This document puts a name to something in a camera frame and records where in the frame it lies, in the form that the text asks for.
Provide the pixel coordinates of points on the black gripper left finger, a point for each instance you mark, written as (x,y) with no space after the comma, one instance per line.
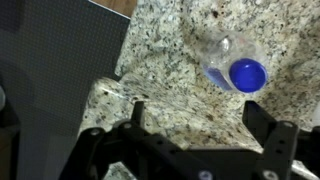
(150,153)

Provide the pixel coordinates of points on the small blue-capped water bottle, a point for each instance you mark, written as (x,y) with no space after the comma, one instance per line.
(248,75)

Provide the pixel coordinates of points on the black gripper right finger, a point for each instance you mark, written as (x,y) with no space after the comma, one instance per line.
(283,150)

